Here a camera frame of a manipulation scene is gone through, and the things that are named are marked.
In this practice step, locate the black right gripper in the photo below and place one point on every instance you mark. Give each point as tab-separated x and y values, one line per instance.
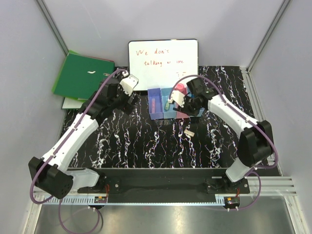
185	110

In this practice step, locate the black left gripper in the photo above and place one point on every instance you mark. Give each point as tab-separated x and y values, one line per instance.
126	107

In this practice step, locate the blue plastic end bin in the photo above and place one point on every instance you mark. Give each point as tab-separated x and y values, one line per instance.
200	112

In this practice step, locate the pink cartoon crayon tube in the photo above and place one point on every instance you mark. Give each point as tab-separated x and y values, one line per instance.
182	88

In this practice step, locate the light blue plastic bin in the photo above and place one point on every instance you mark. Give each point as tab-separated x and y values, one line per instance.
168	111

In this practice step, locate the green correction tape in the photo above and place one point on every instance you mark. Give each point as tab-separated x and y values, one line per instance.
167	106

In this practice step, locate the white small eraser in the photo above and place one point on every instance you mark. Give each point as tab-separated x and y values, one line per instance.
189	133

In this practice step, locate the lilac eraser stick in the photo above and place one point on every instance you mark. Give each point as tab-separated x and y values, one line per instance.
153	105

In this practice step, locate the purple plastic bin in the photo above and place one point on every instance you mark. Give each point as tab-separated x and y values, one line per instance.
155	93

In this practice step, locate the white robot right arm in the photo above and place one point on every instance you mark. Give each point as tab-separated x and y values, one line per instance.
255	137

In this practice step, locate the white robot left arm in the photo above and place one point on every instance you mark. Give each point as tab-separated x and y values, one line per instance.
50	172

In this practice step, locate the white green paper folder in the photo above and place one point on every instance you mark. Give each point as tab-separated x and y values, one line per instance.
72	103

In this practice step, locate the white dry-erase board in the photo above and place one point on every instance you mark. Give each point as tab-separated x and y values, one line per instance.
161	63

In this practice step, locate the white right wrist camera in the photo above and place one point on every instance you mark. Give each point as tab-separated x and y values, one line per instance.
177	97

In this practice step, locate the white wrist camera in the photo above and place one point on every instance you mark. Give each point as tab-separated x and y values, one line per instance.
128	84
177	97

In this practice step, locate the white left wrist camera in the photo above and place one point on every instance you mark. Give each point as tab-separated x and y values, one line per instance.
128	84

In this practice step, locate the green ring binder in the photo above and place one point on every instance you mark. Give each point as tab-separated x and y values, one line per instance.
80	76

